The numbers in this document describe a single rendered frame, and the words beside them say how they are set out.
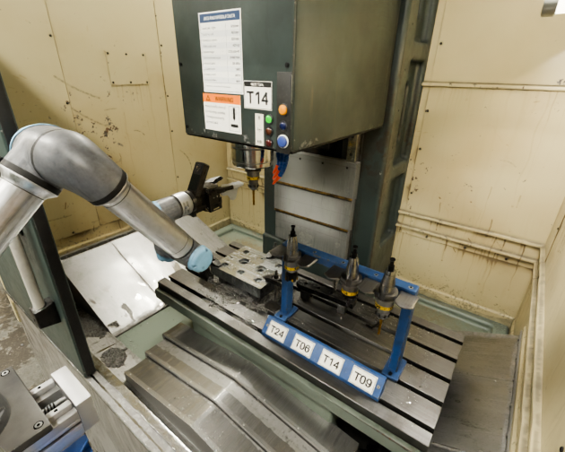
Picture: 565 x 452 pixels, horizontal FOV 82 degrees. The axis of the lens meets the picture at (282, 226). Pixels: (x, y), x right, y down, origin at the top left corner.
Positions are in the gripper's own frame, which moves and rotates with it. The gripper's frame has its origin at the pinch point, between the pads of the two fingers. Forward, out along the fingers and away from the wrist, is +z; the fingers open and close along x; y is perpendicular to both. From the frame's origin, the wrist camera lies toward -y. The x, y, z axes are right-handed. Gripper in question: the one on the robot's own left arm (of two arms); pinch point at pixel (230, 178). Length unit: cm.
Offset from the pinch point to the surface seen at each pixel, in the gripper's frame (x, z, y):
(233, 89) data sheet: 11.8, -7.5, -30.9
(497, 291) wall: 90, 92, 67
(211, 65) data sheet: 3.3, -7.3, -36.9
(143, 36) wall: -101, 40, -50
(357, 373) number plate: 59, -10, 48
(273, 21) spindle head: 26, -7, -46
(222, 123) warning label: 6.7, -7.9, -21.2
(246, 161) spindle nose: 3.2, 4.9, -5.8
